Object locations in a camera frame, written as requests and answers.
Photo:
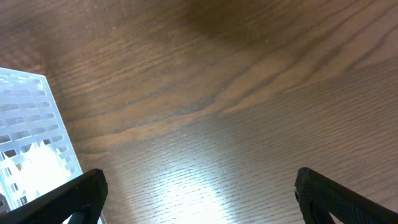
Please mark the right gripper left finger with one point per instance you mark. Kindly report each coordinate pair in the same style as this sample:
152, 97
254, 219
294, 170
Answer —
80, 200

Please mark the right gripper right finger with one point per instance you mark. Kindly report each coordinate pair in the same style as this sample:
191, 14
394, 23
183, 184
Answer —
320, 199

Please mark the clear white plastic basket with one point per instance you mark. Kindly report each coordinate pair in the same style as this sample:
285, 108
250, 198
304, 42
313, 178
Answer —
37, 155

